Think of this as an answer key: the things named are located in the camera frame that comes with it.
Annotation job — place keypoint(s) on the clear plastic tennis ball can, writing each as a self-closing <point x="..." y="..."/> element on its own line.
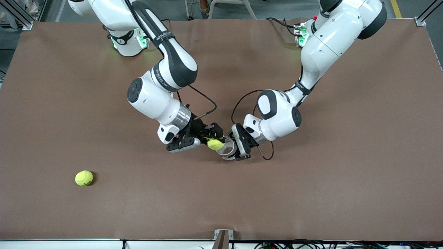
<point x="228" y="150"/>

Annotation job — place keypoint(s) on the yellow-green tennis ball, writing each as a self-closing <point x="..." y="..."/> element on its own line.
<point x="215" y="144"/>
<point x="84" y="178"/>

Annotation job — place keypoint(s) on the aluminium frame corner post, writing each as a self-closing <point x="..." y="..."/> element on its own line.
<point x="420" y="21"/>
<point x="27" y="25"/>

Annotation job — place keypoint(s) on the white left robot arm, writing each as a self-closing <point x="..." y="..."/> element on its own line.
<point x="322" y="45"/>

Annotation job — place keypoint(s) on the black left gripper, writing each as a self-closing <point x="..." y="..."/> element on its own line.
<point x="243" y="156"/>

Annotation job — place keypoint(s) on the white stool frame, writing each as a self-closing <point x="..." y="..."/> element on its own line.
<point x="250" y="10"/>

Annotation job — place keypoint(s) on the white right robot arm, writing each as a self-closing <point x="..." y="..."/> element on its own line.
<point x="152" y="100"/>

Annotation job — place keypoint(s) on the aluminium camera mount post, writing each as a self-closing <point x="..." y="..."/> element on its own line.
<point x="221" y="242"/>

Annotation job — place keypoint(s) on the brown table cover mat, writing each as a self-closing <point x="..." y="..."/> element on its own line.
<point x="221" y="193"/>

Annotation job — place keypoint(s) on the white table edge rail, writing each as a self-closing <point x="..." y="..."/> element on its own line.
<point x="69" y="245"/>

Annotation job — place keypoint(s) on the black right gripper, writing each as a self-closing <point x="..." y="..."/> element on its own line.
<point x="196" y="129"/>

